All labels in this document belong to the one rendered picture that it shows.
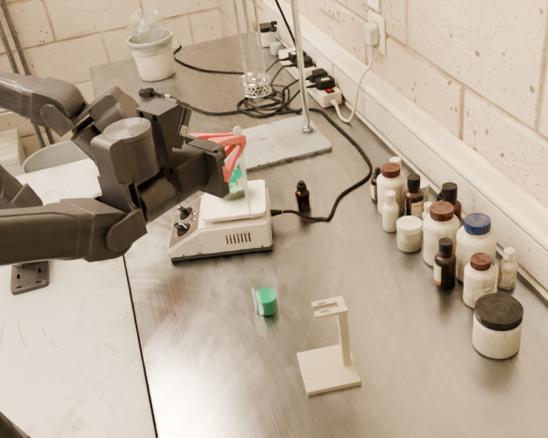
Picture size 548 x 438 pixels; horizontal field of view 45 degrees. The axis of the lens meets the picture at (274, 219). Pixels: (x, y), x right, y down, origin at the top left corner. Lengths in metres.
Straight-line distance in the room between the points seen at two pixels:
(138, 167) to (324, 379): 0.42
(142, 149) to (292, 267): 0.50
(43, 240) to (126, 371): 0.40
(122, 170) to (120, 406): 0.40
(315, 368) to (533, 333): 0.33
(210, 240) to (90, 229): 0.50
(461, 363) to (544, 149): 0.36
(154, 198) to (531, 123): 0.61
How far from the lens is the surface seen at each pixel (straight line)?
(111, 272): 1.29
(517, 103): 1.14
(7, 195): 1.28
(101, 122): 1.13
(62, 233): 0.74
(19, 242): 0.72
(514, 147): 1.17
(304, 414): 0.95
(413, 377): 0.99
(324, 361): 1.01
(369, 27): 1.56
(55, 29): 3.53
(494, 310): 1.00
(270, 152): 1.55
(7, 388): 1.14
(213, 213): 1.21
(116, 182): 0.78
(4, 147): 3.43
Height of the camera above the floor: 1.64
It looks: 34 degrees down
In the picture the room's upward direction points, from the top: 9 degrees counter-clockwise
